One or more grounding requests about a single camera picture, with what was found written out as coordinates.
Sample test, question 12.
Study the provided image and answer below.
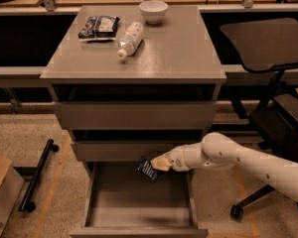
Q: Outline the open bottom grey drawer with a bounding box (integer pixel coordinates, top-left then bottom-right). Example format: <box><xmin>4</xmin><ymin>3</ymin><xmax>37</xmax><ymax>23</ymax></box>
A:
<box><xmin>70</xmin><ymin>162</ymin><xmax>209</xmax><ymax>238</ymax></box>

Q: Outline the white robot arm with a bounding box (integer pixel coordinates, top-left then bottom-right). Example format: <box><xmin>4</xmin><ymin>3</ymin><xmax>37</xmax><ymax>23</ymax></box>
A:
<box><xmin>151</xmin><ymin>133</ymin><xmax>298</xmax><ymax>202</ymax></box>

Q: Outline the clear plastic water bottle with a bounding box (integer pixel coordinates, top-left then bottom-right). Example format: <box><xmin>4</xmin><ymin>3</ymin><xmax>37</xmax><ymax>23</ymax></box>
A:
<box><xmin>117</xmin><ymin>22</ymin><xmax>144</xmax><ymax>60</ymax></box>

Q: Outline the top grey drawer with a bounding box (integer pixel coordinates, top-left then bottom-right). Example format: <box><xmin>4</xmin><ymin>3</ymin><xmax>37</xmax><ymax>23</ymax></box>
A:
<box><xmin>54</xmin><ymin>101</ymin><xmax>217</xmax><ymax>130</ymax></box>

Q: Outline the white ceramic bowl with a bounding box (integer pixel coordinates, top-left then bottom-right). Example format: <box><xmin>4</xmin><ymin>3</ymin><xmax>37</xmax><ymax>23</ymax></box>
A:
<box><xmin>139</xmin><ymin>0</ymin><xmax>168</xmax><ymax>24</ymax></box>

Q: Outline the black office chair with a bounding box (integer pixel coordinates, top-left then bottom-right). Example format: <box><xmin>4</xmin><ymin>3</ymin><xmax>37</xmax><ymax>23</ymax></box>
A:
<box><xmin>221</xmin><ymin>18</ymin><xmax>298</xmax><ymax>220</ymax></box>

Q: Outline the blue white snack bag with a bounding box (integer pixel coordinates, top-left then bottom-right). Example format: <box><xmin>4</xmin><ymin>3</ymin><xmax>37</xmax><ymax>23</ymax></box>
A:
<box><xmin>78</xmin><ymin>15</ymin><xmax>120</xmax><ymax>41</ymax></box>

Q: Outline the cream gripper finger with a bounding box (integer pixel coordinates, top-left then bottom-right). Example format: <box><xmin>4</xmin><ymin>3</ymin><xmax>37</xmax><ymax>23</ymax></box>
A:
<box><xmin>150</xmin><ymin>153</ymin><xmax>172</xmax><ymax>172</ymax></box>

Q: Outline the middle grey drawer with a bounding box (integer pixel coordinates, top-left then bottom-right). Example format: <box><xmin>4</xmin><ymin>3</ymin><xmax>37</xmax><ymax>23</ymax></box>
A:
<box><xmin>72</xmin><ymin>141</ymin><xmax>178</xmax><ymax>162</ymax></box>

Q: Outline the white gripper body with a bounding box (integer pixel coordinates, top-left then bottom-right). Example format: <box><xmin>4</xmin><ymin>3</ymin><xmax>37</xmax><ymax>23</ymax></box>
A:
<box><xmin>168</xmin><ymin>145</ymin><xmax>191</xmax><ymax>172</ymax></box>

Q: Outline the dark blue rxbar wrapper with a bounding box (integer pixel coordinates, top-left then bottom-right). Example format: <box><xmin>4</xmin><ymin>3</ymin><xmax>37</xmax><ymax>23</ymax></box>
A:
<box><xmin>136</xmin><ymin>156</ymin><xmax>158</xmax><ymax>181</ymax></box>

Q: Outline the black wheeled bar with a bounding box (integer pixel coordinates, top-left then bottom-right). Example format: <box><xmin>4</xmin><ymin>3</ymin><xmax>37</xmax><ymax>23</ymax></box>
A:
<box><xmin>16</xmin><ymin>139</ymin><xmax>59</xmax><ymax>212</ymax></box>

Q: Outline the grey drawer cabinet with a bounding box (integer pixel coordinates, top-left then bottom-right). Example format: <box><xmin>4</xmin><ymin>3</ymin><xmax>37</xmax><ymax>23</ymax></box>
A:
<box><xmin>39</xmin><ymin>5</ymin><xmax>227</xmax><ymax>177</ymax></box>

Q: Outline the cardboard box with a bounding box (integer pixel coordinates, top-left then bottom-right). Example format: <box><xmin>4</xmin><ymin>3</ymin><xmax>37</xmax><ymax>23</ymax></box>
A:
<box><xmin>0</xmin><ymin>154</ymin><xmax>24</xmax><ymax>236</ymax></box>

